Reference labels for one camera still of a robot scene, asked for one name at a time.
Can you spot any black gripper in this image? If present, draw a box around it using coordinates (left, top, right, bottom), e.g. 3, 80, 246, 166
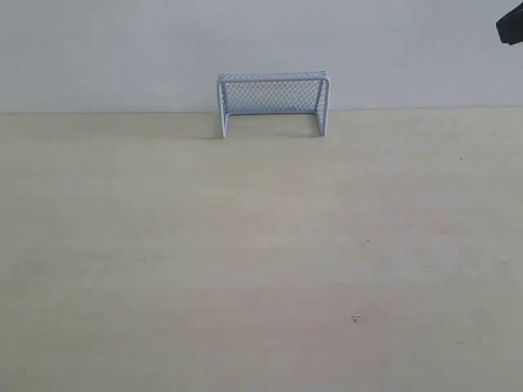
496, 3, 523, 46

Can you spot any small white soccer goal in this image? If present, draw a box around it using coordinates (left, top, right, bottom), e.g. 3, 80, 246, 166
216, 71, 331, 137

